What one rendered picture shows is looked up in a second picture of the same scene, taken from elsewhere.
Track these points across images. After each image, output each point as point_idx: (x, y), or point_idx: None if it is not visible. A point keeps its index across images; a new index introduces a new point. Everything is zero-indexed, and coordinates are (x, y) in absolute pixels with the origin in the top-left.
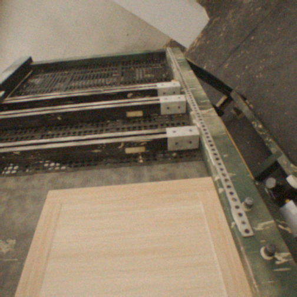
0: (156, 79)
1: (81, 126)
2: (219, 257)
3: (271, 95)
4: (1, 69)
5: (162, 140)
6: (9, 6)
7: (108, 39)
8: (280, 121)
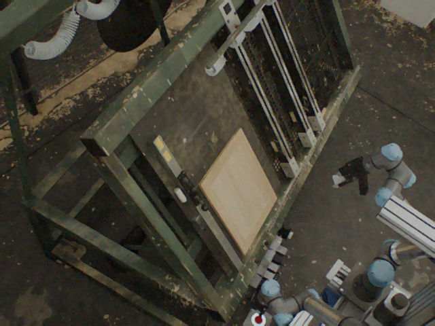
0: (322, 92)
1: None
2: (253, 227)
3: (334, 168)
4: None
5: (286, 160)
6: None
7: None
8: (312, 187)
